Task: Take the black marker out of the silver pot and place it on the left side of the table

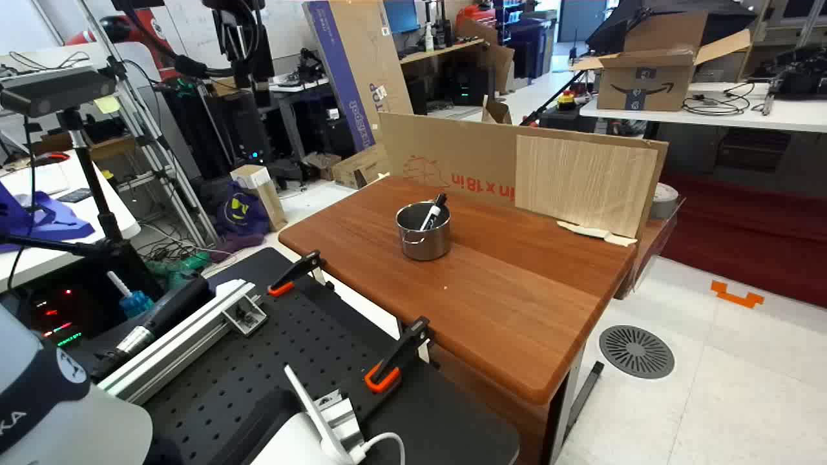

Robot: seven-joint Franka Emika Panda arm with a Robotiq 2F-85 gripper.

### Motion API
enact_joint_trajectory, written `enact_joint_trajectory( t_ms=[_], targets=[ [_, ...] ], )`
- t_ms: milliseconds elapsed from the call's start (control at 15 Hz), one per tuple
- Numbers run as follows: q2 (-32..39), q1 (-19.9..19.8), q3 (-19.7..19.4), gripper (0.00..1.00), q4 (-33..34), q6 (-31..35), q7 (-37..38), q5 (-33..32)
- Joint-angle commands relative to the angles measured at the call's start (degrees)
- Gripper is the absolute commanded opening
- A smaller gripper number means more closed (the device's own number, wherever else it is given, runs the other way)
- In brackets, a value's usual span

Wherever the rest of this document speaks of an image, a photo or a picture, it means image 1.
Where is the black and white marker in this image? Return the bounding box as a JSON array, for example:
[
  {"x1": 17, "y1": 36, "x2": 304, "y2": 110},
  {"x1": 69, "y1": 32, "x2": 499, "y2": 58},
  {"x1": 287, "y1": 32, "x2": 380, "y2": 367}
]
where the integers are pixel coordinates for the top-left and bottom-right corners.
[{"x1": 418, "y1": 194, "x2": 447, "y2": 232}]

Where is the silver steel pot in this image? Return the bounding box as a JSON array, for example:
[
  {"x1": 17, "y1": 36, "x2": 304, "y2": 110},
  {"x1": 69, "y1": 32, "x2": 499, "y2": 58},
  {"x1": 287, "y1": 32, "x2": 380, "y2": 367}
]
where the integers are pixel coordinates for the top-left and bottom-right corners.
[{"x1": 396, "y1": 201, "x2": 451, "y2": 261}]

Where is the orange floor marker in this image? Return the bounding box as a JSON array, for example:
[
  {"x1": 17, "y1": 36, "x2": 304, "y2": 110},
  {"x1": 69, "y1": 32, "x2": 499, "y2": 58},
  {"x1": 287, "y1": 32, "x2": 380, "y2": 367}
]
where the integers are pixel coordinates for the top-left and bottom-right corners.
[{"x1": 710, "y1": 281, "x2": 765, "y2": 311}]

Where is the orange black clamp near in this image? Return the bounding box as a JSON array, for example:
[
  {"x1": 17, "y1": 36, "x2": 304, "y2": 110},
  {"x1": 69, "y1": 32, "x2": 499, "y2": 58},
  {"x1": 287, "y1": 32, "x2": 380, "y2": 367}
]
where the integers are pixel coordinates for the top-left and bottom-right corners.
[{"x1": 361, "y1": 318, "x2": 428, "y2": 395}]

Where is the orange black clamp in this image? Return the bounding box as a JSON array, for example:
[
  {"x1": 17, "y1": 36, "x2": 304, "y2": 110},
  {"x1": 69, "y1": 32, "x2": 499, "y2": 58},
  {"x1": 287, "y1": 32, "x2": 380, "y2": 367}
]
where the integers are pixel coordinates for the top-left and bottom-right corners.
[
  {"x1": 266, "y1": 250, "x2": 326, "y2": 297},
  {"x1": 361, "y1": 318, "x2": 428, "y2": 395}
]

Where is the orange black clamp far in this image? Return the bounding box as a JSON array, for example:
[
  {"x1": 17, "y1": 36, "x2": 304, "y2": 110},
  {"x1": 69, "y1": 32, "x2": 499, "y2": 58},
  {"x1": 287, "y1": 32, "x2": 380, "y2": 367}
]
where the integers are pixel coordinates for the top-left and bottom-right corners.
[{"x1": 266, "y1": 250, "x2": 326, "y2": 297}]

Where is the large cardboard panel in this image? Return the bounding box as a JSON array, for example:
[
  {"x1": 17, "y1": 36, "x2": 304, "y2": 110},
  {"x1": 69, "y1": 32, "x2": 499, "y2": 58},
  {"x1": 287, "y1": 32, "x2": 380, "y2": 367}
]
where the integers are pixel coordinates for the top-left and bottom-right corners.
[{"x1": 380, "y1": 114, "x2": 667, "y2": 247}]

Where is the tall leaning cardboard box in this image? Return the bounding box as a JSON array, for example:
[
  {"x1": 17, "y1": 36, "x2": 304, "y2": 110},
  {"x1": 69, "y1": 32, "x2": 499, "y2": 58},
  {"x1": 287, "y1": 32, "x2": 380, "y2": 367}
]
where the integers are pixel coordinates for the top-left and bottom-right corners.
[{"x1": 304, "y1": 0, "x2": 412, "y2": 150}]

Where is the round floor drain grate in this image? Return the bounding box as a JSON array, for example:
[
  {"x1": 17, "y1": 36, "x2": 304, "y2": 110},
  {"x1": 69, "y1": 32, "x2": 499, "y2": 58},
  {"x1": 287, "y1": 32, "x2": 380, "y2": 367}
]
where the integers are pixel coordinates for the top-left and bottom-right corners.
[{"x1": 599, "y1": 327, "x2": 675, "y2": 381}]

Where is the open cardboard shipping box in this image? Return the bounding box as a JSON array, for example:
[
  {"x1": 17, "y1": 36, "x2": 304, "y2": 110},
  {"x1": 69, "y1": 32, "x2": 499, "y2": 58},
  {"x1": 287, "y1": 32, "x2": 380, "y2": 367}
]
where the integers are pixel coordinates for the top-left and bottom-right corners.
[{"x1": 575, "y1": 13, "x2": 752, "y2": 111}]

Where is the blue cloth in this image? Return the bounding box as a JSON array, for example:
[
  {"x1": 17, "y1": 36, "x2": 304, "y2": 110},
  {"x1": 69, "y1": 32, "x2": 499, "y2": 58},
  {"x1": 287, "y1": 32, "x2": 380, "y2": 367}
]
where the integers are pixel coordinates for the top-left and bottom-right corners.
[{"x1": 0, "y1": 186, "x2": 93, "y2": 250}]

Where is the aluminium extrusion rail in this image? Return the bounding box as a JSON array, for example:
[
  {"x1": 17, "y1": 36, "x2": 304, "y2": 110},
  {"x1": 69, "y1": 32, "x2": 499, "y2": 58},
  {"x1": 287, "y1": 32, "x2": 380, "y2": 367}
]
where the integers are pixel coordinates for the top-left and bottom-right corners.
[{"x1": 98, "y1": 279, "x2": 266, "y2": 403}]

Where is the white cable with bracket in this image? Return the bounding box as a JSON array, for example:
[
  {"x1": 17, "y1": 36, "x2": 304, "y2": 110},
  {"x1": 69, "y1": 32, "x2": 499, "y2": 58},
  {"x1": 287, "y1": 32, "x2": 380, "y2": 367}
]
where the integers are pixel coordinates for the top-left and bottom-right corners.
[{"x1": 282, "y1": 364, "x2": 409, "y2": 465}]

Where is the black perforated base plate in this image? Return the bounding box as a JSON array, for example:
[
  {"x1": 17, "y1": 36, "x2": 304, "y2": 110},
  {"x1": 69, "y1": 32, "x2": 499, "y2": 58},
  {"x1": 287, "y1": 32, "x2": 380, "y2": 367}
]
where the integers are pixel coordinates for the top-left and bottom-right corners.
[{"x1": 140, "y1": 250, "x2": 518, "y2": 465}]

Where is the white table with cables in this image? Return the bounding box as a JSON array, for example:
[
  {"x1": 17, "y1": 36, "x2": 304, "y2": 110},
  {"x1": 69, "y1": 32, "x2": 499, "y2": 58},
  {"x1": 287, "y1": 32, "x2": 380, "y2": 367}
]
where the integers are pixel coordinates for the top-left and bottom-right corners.
[{"x1": 579, "y1": 83, "x2": 827, "y2": 134}]

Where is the camera on black tripod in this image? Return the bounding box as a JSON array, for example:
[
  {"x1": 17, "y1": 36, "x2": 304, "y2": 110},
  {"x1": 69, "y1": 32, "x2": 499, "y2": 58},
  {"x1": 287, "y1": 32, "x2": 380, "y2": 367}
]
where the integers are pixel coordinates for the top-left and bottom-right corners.
[{"x1": 0, "y1": 68, "x2": 129, "y2": 261}]

